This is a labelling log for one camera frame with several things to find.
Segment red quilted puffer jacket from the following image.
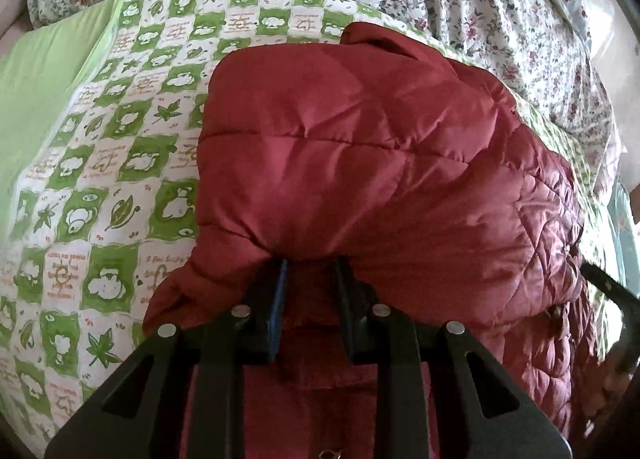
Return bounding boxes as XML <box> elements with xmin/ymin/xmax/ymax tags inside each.
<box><xmin>143</xmin><ymin>23</ymin><xmax>598</xmax><ymax>458</ymax></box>

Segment green white patterned blanket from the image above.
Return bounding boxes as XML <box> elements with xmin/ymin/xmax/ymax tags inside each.
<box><xmin>1</xmin><ymin>0</ymin><xmax>588</xmax><ymax>453</ymax></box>

